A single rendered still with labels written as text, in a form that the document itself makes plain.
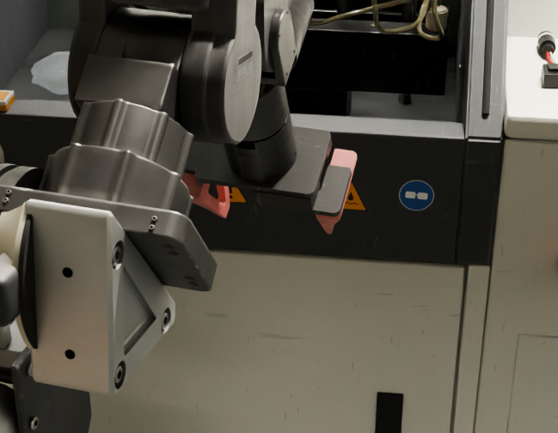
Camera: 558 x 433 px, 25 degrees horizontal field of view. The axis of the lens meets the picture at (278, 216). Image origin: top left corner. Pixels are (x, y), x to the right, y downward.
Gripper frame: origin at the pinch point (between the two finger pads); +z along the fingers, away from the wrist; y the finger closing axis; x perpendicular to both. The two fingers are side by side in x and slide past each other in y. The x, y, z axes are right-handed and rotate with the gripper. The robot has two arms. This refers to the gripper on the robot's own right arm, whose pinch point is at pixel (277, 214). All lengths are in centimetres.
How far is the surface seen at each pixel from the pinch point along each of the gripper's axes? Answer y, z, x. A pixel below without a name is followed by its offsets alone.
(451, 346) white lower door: -12.9, 41.6, -11.0
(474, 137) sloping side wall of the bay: -13.3, 17.3, -23.7
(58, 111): 31.9, 14.3, -17.8
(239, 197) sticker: 11.7, 23.1, -15.7
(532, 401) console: -23, 49, -9
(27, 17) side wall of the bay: 56, 38, -50
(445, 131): -10.1, 17.6, -24.4
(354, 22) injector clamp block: 5, 24, -44
